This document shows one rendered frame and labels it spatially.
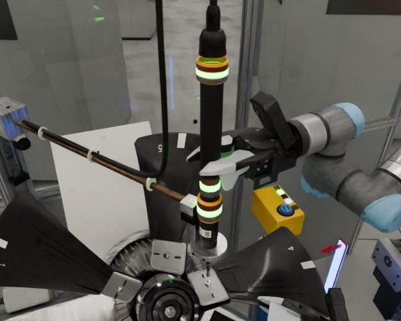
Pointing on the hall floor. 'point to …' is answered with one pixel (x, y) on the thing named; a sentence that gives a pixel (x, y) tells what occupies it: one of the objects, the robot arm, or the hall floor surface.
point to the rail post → (253, 312)
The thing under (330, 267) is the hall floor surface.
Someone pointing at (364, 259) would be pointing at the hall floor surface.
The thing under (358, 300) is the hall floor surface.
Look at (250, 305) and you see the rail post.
